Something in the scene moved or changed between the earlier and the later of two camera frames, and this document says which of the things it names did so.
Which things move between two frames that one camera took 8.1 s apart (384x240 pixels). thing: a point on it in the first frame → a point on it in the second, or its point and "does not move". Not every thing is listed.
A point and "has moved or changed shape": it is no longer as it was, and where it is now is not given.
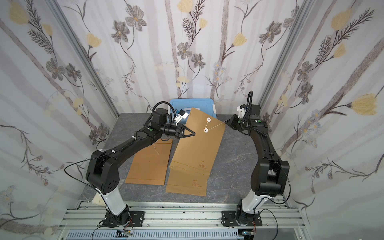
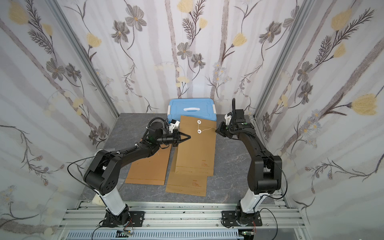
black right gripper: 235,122 → 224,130
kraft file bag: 149,166 does not move
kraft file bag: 198,152 has moved or changed shape
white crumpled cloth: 98,200 does not move
